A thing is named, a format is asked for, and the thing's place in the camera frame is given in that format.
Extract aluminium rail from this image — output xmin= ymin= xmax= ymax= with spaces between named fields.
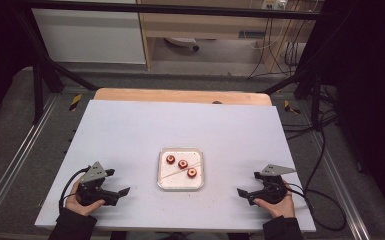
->
xmin=309 ymin=129 xmax=372 ymax=240
xmin=0 ymin=94 xmax=60 ymax=228

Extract right hand-held gripper black cable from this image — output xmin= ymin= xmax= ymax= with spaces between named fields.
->
xmin=284 ymin=182 xmax=348 ymax=232

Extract black floor cables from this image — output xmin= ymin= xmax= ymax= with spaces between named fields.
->
xmin=281 ymin=84 xmax=340 ymax=141

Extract left hand-held gripper black cable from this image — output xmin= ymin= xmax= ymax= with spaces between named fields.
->
xmin=58 ymin=165 xmax=92 ymax=213

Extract square metal tray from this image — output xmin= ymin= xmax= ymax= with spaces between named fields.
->
xmin=156 ymin=147 xmax=205 ymax=192

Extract hanging cable bundle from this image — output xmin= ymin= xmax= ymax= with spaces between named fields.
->
xmin=246 ymin=13 xmax=315 ymax=80

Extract wooden table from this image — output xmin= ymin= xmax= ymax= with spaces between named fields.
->
xmin=92 ymin=87 xmax=274 ymax=107

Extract person's left hand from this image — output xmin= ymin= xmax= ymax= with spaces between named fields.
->
xmin=65 ymin=179 xmax=107 ymax=217

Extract white chair base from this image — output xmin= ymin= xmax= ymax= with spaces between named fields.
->
xmin=163 ymin=36 xmax=201 ymax=52

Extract hand-held gripper black cable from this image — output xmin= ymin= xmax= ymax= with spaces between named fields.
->
xmin=284 ymin=182 xmax=348 ymax=232
xmin=58 ymin=165 xmax=92 ymax=213

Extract white board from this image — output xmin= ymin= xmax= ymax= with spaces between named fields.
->
xmin=34 ymin=99 xmax=317 ymax=234

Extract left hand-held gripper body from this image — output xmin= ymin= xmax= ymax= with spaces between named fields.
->
xmin=75 ymin=161 xmax=120 ymax=207

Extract yellow black tape strip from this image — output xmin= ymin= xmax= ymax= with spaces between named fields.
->
xmin=283 ymin=99 xmax=301 ymax=116
xmin=68 ymin=93 xmax=84 ymax=112

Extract person's right hand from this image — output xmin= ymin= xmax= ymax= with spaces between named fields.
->
xmin=252 ymin=180 xmax=296 ymax=219

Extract white power strip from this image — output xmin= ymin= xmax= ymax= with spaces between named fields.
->
xmin=261 ymin=0 xmax=288 ymax=11

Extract light wooden desk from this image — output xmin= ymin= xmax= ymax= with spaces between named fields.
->
xmin=136 ymin=0 xmax=325 ymax=73

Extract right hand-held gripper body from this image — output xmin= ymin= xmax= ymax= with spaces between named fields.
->
xmin=253 ymin=163 xmax=297 ymax=205

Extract white cabinet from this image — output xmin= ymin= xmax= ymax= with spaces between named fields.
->
xmin=31 ymin=7 xmax=147 ymax=65

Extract thin bamboo skewer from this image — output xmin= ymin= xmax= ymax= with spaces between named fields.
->
xmin=159 ymin=161 xmax=202 ymax=180

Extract black metal frame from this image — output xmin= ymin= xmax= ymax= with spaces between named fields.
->
xmin=13 ymin=0 xmax=335 ymax=132

